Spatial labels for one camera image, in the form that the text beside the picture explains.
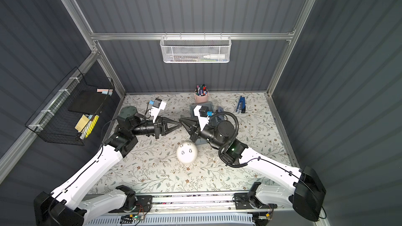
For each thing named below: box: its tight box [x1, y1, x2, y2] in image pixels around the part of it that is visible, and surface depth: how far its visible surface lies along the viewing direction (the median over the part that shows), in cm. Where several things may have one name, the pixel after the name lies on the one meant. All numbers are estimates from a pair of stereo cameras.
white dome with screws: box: [175, 141, 198, 164], surface depth 82 cm
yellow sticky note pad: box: [74, 114, 91, 133], surface depth 69 cm
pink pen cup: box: [194, 88, 209, 105], surface depth 107 cm
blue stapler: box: [235, 95, 247, 114], surface depth 114 cm
